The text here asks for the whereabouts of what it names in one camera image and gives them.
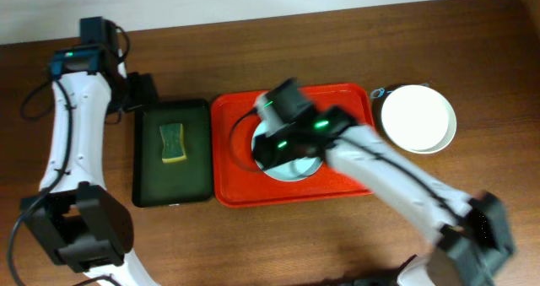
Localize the light blue plate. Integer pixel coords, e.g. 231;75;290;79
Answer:
251;121;322;182

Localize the green yellow sponge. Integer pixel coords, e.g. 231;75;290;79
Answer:
159;123;186;164

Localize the red plastic tray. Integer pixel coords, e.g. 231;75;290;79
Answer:
210;83;374;208

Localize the white cream plate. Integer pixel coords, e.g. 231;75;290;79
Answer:
380;85;457;154

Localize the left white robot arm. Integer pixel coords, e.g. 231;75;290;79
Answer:
14;17;158;285

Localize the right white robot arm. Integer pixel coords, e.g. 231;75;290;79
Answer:
251;78;516;286

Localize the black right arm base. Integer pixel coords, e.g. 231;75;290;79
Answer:
336;274;398;286

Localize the dark green tray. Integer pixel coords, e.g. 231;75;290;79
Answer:
132;99;213;208

